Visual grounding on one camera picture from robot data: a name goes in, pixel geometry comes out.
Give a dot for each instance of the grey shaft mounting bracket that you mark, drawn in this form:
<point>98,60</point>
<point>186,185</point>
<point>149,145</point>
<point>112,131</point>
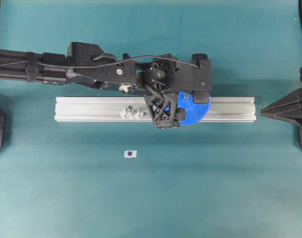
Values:
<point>131,113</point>

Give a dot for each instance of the white paper marker tag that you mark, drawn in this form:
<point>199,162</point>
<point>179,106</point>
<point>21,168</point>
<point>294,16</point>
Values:
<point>130,154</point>

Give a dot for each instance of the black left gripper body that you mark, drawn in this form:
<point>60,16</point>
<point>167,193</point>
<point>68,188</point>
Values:
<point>167,75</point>

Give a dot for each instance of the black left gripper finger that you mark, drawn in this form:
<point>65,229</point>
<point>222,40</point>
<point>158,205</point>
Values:
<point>201,96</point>
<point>163,110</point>

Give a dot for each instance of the large blue plastic gear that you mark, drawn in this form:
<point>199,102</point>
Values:
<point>195,112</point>

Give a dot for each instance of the silver aluminium extrusion rail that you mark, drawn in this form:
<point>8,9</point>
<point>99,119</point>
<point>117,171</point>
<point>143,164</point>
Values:
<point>104,109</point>

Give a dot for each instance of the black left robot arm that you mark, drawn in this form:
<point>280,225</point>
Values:
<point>175,92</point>

